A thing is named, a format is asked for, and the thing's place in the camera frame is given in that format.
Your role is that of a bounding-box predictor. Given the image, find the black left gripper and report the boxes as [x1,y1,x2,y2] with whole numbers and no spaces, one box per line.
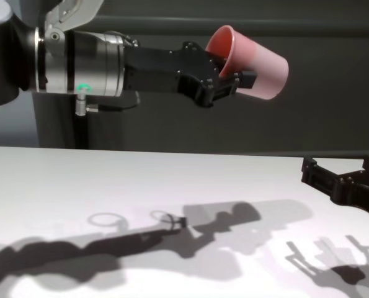
[123,40,257,109]

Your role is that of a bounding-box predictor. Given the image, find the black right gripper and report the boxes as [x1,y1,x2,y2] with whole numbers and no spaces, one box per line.
[301,154,369,223]

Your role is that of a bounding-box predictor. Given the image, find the pink plastic cup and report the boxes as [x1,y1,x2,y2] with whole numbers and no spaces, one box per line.
[205,25,290,101]

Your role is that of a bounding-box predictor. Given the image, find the grey tubular metal frame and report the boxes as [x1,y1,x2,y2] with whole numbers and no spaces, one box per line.
[92,15,369,35]

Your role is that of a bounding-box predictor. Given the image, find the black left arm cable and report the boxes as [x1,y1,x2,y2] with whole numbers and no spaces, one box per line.
[75,89,141,116]

